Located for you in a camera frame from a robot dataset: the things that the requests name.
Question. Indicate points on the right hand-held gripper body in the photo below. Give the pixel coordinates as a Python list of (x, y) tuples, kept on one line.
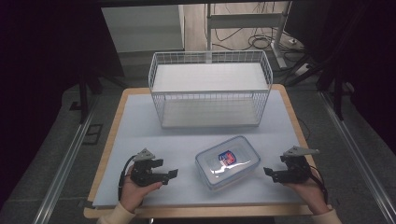
[(294, 171)]

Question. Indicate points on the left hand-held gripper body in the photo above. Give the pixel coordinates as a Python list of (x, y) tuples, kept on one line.
[(144, 174)]

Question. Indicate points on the person's left hand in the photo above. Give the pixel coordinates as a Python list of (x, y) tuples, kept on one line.
[(134, 193)]

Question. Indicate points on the person's right hand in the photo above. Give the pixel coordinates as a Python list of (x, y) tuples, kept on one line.
[(308, 194)]

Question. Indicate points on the wooden-edged work board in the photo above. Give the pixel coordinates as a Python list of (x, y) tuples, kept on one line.
[(140, 130)]

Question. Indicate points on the clear plastic lidded container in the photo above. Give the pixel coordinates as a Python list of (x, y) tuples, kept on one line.
[(229, 161)]

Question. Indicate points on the white power strip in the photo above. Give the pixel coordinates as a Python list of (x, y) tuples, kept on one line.
[(302, 70)]

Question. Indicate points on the black stand leg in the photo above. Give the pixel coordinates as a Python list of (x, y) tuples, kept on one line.
[(83, 96)]

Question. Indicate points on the white cabinet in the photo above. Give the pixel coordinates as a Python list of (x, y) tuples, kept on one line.
[(143, 28)]

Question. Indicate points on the aluminium floor rail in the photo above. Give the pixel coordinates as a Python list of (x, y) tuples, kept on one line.
[(358, 155), (63, 168)]

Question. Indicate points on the white metal stand frame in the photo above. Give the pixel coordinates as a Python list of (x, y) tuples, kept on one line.
[(243, 21)]

